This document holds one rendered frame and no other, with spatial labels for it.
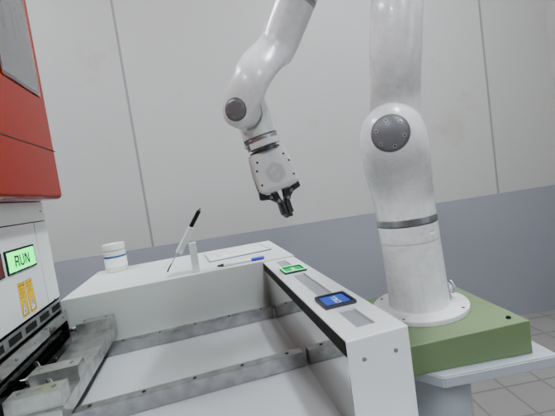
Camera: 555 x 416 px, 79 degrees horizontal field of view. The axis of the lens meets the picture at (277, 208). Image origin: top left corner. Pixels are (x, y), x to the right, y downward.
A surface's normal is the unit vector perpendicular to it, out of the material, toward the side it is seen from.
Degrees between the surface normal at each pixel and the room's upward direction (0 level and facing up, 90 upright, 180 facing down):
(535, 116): 90
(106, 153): 90
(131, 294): 90
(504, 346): 90
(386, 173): 129
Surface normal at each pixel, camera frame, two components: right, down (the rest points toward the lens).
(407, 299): -0.62, 0.16
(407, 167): -0.06, 0.68
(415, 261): -0.26, 0.11
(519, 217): 0.08, 0.05
